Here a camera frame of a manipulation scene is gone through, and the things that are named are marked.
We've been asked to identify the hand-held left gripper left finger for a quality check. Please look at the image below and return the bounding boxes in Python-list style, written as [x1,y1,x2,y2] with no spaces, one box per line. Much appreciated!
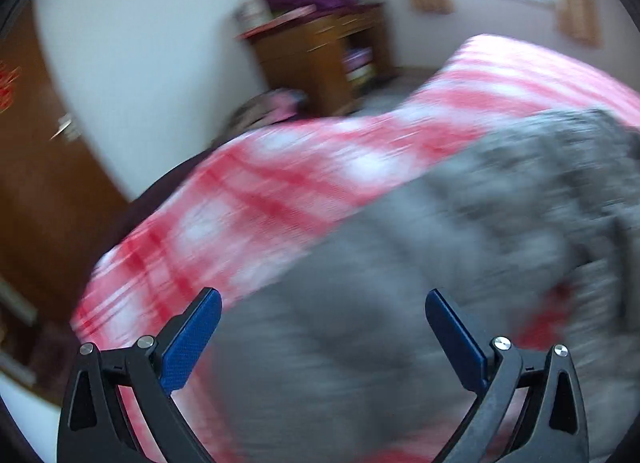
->
[58,287,223,463]

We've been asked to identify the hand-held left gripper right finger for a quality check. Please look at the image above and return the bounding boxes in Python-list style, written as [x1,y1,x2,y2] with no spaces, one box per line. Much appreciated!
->
[425,289,591,463]

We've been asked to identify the grey padded jacket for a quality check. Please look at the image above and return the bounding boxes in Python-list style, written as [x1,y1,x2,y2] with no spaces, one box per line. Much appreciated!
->
[209,108,640,463]

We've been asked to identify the pile of clothes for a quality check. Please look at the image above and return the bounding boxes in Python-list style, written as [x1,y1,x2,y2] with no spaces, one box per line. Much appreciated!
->
[210,88,311,148]

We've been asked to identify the red plaid bed sheet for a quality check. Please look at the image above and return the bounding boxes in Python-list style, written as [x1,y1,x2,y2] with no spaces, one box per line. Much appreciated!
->
[70,34,640,463]

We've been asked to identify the wooden door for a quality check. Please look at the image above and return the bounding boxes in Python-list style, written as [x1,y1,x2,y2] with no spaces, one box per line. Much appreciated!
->
[0,0,132,396]

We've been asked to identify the books in desk shelf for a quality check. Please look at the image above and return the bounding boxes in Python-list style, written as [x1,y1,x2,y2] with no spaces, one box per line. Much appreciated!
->
[344,47,375,84]

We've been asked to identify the wooden desk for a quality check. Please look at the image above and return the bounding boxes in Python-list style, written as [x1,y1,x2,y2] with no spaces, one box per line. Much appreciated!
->
[241,3,398,118]

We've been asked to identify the white pink box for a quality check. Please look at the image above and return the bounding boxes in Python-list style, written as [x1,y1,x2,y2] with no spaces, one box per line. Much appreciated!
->
[235,0,275,34]

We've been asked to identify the purple cloth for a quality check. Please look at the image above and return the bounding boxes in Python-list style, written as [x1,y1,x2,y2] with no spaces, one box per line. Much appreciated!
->
[266,0,358,16]

